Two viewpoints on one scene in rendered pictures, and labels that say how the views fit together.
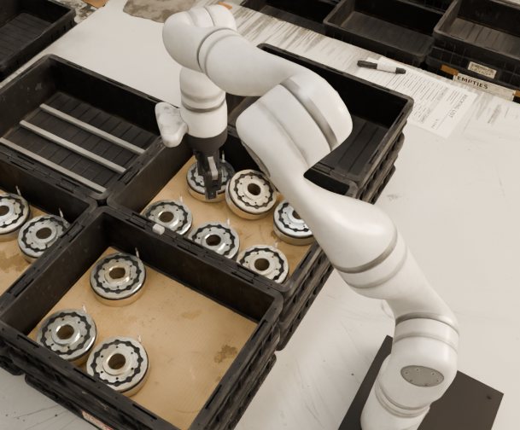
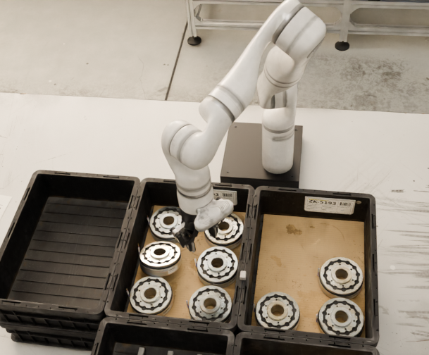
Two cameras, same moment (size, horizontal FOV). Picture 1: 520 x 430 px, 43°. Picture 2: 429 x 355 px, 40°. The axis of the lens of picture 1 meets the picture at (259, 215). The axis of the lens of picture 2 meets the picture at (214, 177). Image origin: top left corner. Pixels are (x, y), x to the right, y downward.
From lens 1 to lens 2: 1.29 m
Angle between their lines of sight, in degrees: 61
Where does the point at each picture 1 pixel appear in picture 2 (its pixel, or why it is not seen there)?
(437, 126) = not seen: outside the picture
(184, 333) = (292, 258)
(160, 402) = (344, 249)
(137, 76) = not seen: outside the picture
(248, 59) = (252, 62)
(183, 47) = (219, 135)
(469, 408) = (247, 132)
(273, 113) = (311, 18)
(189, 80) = (206, 169)
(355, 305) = not seen: hidden behind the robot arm
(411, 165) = not seen: hidden behind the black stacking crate
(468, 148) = (19, 182)
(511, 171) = (38, 153)
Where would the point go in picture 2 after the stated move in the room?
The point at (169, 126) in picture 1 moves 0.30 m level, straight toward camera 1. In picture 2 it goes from (220, 206) to (340, 144)
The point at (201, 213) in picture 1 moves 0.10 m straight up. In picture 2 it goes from (186, 294) to (182, 273)
